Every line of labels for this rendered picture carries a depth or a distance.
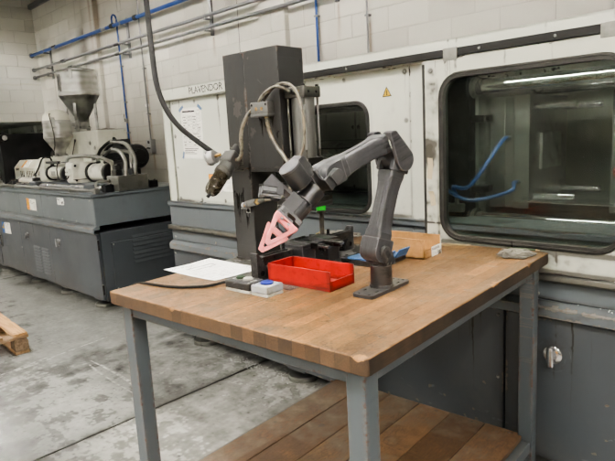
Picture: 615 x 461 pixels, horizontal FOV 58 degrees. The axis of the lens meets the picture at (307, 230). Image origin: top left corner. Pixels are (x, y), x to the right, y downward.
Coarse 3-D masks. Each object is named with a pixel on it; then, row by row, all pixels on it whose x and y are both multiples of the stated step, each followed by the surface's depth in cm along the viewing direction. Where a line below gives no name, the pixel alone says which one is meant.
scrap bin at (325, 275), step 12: (276, 264) 172; (288, 264) 182; (300, 264) 181; (312, 264) 178; (324, 264) 175; (336, 264) 172; (348, 264) 169; (276, 276) 173; (288, 276) 170; (300, 276) 166; (312, 276) 163; (324, 276) 160; (336, 276) 172; (348, 276) 166; (312, 288) 164; (324, 288) 161; (336, 288) 162
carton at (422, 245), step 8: (392, 232) 214; (400, 232) 212; (408, 232) 209; (416, 232) 207; (392, 240) 201; (400, 240) 199; (408, 240) 196; (416, 240) 194; (424, 240) 193; (432, 240) 203; (400, 248) 199; (416, 248) 195; (424, 248) 193; (432, 248) 197; (440, 248) 202; (408, 256) 197; (416, 256) 195; (424, 256) 193
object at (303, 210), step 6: (282, 210) 133; (288, 210) 133; (300, 210) 136; (306, 210) 137; (288, 216) 135; (294, 216) 133; (300, 216) 136; (306, 216) 138; (294, 222) 136; (300, 222) 133
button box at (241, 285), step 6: (138, 282) 182; (144, 282) 181; (222, 282) 173; (228, 282) 168; (234, 282) 166; (240, 282) 165; (246, 282) 165; (252, 282) 164; (258, 282) 165; (228, 288) 168; (234, 288) 167; (240, 288) 165; (246, 288) 163
